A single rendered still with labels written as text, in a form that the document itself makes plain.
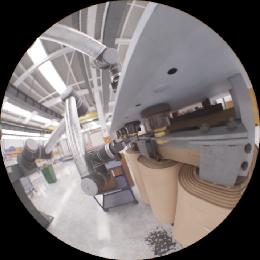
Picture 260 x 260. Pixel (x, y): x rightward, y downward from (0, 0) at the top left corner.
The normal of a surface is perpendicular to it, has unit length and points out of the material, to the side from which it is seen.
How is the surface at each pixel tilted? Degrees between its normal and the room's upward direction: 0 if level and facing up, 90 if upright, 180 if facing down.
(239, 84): 90
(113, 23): 180
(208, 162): 90
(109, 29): 180
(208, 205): 90
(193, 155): 90
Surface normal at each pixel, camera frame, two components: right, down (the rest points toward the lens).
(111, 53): 0.68, 0.50
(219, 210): -0.92, 0.26
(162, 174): -0.43, 0.11
